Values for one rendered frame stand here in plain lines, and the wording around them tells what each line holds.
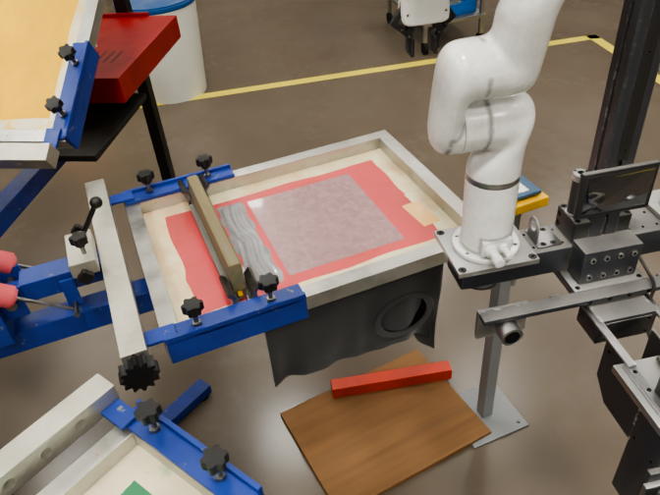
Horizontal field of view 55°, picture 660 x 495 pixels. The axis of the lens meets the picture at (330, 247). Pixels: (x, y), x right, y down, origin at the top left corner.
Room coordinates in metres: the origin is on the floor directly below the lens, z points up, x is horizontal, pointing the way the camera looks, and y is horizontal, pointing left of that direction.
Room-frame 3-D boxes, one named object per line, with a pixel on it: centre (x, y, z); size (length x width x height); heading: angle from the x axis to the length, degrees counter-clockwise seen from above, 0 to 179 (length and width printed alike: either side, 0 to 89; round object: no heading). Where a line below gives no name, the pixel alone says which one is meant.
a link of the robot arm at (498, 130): (0.94, -0.29, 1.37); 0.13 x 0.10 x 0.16; 99
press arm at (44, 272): (1.11, 0.61, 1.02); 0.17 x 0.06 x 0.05; 110
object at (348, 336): (1.14, -0.04, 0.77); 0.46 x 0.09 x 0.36; 110
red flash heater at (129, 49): (2.34, 0.81, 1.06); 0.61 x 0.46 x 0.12; 170
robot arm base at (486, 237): (0.93, -0.30, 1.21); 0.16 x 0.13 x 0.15; 9
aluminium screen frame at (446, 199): (1.30, 0.08, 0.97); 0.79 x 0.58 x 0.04; 110
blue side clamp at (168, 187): (1.48, 0.39, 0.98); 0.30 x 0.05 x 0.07; 110
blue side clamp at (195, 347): (0.96, 0.21, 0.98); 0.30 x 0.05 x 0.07; 110
